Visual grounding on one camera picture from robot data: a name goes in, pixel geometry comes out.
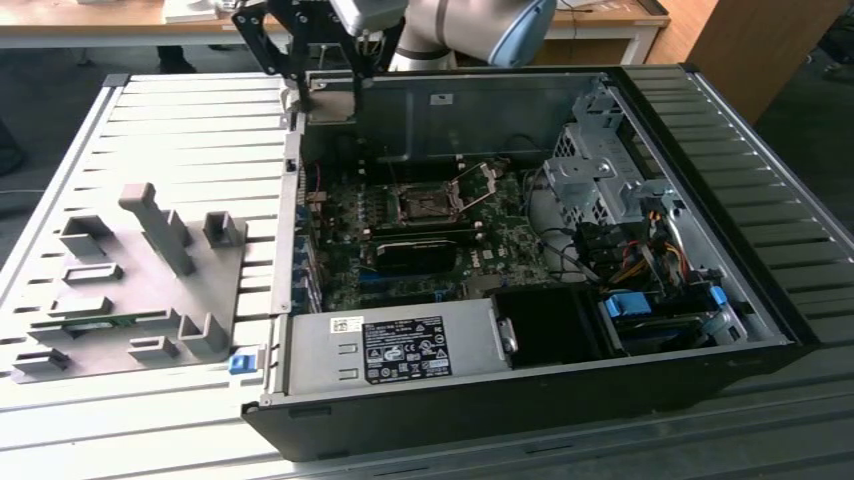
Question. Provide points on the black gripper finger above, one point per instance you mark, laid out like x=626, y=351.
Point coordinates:
x=257, y=35
x=374, y=55

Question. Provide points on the silver CPU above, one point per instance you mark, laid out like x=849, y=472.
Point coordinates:
x=331, y=107

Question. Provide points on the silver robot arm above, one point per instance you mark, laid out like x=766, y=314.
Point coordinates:
x=441, y=20

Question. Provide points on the CPU socket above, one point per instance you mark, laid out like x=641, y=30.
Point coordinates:
x=423, y=205

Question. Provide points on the plain white box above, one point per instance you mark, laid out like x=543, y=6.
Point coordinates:
x=190, y=12

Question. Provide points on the person's dark trouser leg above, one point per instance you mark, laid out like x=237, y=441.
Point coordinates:
x=175, y=59

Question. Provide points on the grey case latch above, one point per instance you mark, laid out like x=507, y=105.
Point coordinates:
x=289, y=102

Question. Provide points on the wooden desk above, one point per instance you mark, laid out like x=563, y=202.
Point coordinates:
x=100, y=22

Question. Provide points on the metal drive cage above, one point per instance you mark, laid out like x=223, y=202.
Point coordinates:
x=581, y=185

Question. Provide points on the graphics card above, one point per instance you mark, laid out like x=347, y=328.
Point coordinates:
x=414, y=257

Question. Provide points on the green motherboard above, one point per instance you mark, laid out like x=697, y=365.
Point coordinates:
x=507, y=240

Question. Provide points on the grey parts rack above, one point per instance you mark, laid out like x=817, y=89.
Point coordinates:
x=154, y=300

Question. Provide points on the wooden cabinet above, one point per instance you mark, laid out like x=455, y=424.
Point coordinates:
x=754, y=50

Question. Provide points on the grey power supply unit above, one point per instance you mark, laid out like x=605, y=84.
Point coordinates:
x=321, y=360

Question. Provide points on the hard disk in blue carrier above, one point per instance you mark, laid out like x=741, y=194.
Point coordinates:
x=623, y=304

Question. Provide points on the green RAM stick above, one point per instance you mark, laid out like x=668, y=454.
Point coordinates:
x=100, y=324

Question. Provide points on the blue plastic clip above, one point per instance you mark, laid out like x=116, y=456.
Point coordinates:
x=242, y=364

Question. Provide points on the dark bag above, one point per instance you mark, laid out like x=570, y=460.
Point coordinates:
x=837, y=50

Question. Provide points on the blue plastic latch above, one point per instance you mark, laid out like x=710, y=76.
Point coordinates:
x=717, y=295

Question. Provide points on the black PC case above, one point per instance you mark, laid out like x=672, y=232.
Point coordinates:
x=467, y=415

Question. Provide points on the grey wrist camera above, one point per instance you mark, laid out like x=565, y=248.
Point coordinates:
x=370, y=15

